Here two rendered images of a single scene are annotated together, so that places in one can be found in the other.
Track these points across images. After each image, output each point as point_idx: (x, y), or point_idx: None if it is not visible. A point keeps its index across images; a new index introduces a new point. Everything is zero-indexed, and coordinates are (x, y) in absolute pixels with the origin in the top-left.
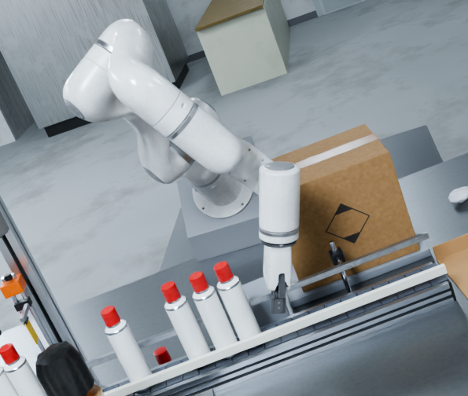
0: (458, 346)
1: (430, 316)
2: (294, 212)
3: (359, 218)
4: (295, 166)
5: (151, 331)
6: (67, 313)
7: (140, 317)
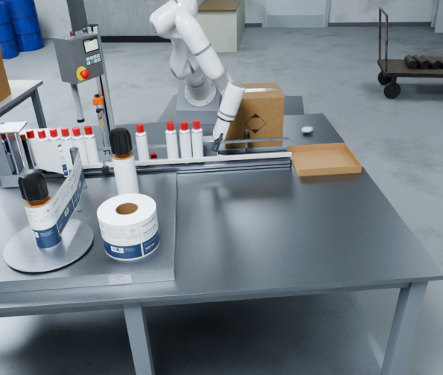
0: (286, 185)
1: (278, 172)
2: (237, 107)
3: (260, 122)
4: (243, 87)
5: None
6: None
7: None
